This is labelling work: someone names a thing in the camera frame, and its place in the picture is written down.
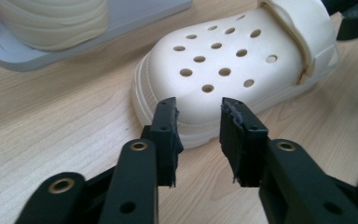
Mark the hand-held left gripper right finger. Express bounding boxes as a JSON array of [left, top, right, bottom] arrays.
[[219, 96, 269, 189]]

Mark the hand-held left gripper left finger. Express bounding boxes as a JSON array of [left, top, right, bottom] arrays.
[[141, 96, 185, 189]]

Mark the cream clog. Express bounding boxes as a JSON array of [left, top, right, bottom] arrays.
[[0, 0, 110, 52], [131, 0, 339, 149]]

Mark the white plastic storage box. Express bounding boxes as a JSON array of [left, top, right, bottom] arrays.
[[0, 0, 194, 73]]

